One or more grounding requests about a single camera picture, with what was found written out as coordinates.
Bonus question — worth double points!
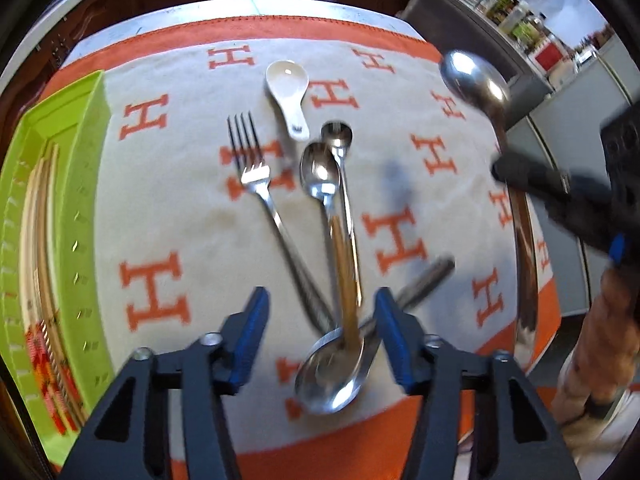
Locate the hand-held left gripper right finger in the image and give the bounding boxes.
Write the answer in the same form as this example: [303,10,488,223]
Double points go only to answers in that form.
[374,286,583,480]

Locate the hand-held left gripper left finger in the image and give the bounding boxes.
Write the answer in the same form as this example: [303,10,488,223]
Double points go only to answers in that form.
[57,286,271,480]

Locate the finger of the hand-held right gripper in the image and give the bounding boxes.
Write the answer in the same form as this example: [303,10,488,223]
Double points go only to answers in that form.
[491,152,573,196]
[560,210,628,267]

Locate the large metal serving spoon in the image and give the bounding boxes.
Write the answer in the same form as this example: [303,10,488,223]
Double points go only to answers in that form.
[294,257,457,417]

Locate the large metal ladle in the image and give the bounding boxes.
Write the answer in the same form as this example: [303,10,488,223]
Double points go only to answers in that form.
[439,50,540,356]

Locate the wooden handled metal spoon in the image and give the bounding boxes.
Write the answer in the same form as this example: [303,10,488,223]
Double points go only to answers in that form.
[300,142,367,358]

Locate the red striped chopstick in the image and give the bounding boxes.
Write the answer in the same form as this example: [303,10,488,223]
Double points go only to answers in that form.
[24,157,77,432]
[19,160,66,433]

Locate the brown wooden chopstick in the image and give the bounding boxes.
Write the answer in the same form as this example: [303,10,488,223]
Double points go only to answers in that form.
[27,157,71,431]
[32,152,76,431]

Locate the green plastic utensil tray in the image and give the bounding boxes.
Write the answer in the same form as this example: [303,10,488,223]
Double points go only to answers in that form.
[0,70,116,466]

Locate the person's right forearm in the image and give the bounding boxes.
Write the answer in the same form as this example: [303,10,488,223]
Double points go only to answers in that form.
[550,350,640,466]

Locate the person's right hand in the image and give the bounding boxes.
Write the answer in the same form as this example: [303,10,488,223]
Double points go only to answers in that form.
[575,265,640,411]

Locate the light grey cabinet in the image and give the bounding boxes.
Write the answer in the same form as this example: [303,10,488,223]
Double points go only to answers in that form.
[505,45,640,318]

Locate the red container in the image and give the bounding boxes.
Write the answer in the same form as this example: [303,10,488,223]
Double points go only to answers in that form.
[535,40,563,72]

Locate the orange and cream printed blanket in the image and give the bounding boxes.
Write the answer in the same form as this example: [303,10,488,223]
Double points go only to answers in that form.
[30,15,556,471]

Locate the black wristband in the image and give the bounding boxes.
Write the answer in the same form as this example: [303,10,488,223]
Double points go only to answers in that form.
[582,395,626,418]

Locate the metal fork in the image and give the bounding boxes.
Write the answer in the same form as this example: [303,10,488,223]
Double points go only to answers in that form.
[227,111,337,333]

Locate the white ceramic spoon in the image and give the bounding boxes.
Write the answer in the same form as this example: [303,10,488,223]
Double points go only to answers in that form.
[264,60,312,141]

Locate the light patterned tablecloth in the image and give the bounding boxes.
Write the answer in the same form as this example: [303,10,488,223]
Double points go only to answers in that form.
[65,0,426,61]

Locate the long handled metal spoon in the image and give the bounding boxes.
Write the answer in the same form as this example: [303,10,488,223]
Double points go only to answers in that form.
[320,120,365,311]

